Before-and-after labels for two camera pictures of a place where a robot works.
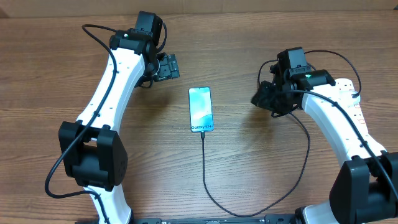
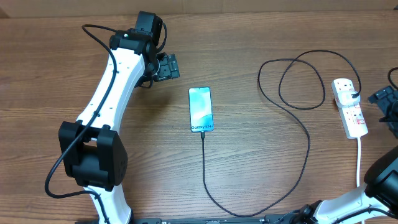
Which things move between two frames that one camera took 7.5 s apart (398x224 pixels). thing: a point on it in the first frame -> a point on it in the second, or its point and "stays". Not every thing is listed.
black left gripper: [168, 66] stays
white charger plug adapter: [346, 97] stays
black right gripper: [262, 101] -> [383, 99]
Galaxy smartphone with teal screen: [201, 109] stays
